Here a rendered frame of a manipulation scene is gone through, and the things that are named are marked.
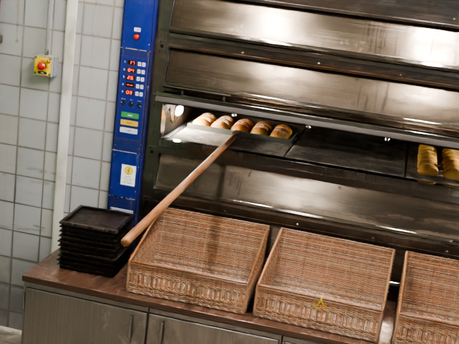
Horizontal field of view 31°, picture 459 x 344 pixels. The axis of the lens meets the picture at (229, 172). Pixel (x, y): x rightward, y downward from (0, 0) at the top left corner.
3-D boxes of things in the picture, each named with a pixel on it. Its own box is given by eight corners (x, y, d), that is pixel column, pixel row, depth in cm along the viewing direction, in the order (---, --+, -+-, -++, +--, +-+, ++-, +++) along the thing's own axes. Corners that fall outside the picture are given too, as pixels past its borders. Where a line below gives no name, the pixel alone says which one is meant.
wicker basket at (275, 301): (272, 278, 406) (280, 225, 399) (387, 302, 394) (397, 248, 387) (250, 317, 360) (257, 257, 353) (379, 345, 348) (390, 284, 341)
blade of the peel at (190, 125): (289, 144, 425) (289, 139, 425) (186, 127, 435) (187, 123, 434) (298, 131, 459) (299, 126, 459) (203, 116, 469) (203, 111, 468)
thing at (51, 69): (39, 73, 410) (39, 52, 407) (57, 76, 408) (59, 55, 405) (32, 74, 403) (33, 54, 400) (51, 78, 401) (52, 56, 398)
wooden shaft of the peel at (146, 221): (128, 248, 259) (129, 239, 258) (119, 246, 259) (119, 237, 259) (237, 139, 421) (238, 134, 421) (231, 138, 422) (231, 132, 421)
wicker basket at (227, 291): (154, 256, 416) (160, 204, 408) (264, 277, 406) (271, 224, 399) (123, 292, 369) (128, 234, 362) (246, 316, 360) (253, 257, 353)
